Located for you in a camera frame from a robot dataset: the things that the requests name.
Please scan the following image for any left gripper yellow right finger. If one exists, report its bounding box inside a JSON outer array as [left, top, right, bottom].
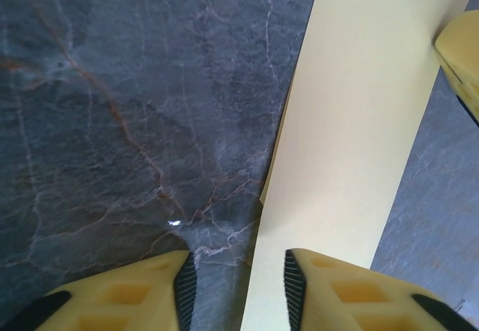
[[283, 247, 478, 331]]

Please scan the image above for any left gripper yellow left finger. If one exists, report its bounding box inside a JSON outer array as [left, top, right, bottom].
[[5, 250, 196, 331]]

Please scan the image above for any yellow square paper sheet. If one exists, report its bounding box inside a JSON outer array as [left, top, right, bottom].
[[239, 0, 475, 331]]

